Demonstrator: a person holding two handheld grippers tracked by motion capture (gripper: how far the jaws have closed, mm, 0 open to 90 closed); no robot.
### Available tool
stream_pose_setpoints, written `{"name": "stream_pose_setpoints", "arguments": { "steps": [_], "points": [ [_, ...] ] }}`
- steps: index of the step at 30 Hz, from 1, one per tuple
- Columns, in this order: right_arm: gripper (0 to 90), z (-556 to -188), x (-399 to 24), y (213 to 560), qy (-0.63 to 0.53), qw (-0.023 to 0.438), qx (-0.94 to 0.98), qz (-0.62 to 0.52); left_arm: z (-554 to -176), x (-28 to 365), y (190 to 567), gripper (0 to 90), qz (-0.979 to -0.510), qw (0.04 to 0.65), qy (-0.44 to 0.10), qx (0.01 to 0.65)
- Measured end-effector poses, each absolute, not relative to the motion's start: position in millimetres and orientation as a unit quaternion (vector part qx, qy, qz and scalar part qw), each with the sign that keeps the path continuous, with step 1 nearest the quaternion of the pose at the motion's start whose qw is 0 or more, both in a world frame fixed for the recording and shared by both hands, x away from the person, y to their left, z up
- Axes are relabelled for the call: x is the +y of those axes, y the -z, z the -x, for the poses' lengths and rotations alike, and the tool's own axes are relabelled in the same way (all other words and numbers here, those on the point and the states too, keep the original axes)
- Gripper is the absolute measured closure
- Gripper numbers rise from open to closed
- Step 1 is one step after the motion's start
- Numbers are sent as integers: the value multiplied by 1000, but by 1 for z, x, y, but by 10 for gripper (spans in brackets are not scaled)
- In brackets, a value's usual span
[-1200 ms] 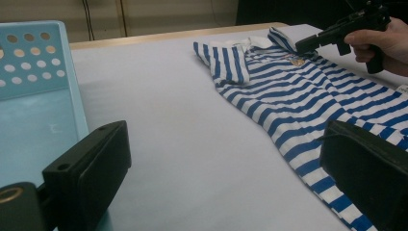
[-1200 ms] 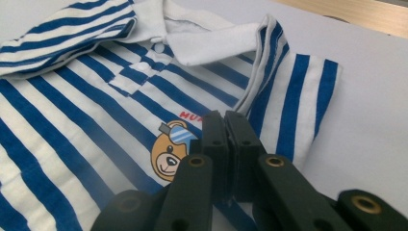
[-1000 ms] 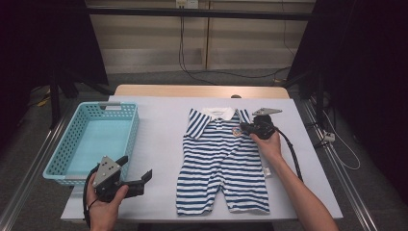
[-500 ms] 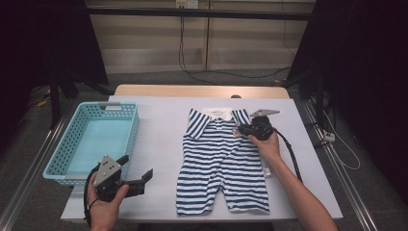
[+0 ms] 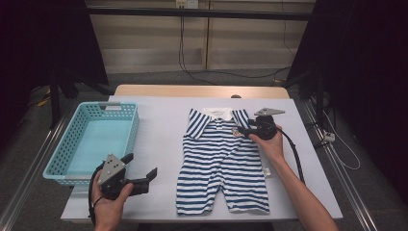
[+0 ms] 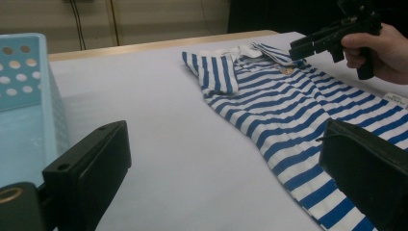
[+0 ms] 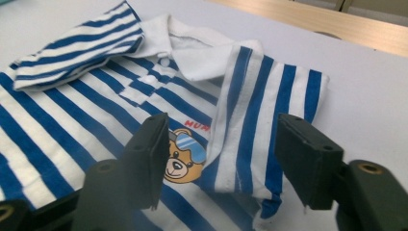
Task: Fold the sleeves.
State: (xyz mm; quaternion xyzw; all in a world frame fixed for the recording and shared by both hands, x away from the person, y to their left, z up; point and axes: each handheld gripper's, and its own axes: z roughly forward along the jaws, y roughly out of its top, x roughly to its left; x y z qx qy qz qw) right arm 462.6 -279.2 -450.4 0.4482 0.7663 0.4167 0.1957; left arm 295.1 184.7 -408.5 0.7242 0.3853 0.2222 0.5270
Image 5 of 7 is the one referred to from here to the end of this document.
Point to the black curtain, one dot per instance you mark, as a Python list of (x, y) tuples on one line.
[(41, 41), (369, 80)]

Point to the aluminium floor rail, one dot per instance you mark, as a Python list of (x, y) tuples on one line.
[(29, 173), (343, 179)]

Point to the white wall socket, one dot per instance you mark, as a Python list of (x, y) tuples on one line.
[(187, 3)]

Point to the black metal stand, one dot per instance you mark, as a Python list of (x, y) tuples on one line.
[(55, 102), (319, 99)]

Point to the person's right hand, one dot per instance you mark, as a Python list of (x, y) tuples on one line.
[(272, 149)]

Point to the light blue plastic basket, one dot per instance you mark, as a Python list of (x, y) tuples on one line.
[(96, 144)]

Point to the blue white striped baby romper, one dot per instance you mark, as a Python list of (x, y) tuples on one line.
[(218, 166)]

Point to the dark round table grommet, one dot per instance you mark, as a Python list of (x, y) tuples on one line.
[(235, 96)]

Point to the person's left hand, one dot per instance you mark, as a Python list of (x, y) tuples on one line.
[(107, 213)]

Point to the white table cover sheet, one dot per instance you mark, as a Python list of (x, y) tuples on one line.
[(160, 134)]

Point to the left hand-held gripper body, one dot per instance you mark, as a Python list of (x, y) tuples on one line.
[(110, 173)]

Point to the yellow floor item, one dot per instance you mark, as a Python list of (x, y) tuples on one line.
[(43, 102)]

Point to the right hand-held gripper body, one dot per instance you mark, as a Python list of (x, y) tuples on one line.
[(264, 128)]

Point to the black horizontal metal bar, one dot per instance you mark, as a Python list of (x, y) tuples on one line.
[(192, 12)]

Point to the white power strip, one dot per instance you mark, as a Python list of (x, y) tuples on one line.
[(329, 137)]

